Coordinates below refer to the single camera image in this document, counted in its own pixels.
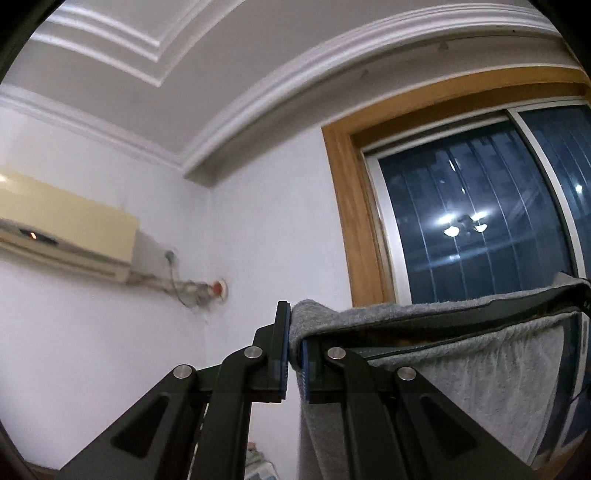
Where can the sliding glass window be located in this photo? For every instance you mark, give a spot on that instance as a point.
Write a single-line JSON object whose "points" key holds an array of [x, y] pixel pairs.
{"points": [[461, 184]]}

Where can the air conditioner pipe bundle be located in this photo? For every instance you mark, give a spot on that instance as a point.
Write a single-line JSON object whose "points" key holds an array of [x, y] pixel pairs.
{"points": [[184, 290]]}

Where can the red wall pipe cap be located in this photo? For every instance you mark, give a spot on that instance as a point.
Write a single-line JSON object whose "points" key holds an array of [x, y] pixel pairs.
{"points": [[217, 290]]}

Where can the wooden window surround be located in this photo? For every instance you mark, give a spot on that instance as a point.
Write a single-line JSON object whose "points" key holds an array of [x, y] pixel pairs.
{"points": [[355, 207]]}

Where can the grey fleece pants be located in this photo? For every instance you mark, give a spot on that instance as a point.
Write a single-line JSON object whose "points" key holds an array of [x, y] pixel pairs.
{"points": [[485, 369]]}

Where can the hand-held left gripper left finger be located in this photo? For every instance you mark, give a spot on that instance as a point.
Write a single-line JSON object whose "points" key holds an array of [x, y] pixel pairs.
{"points": [[285, 364]]}

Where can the cream wall air conditioner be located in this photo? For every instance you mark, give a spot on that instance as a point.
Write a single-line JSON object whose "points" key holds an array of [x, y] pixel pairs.
{"points": [[69, 217]]}

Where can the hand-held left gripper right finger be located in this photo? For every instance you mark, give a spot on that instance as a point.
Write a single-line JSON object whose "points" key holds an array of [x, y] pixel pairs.
{"points": [[305, 374]]}

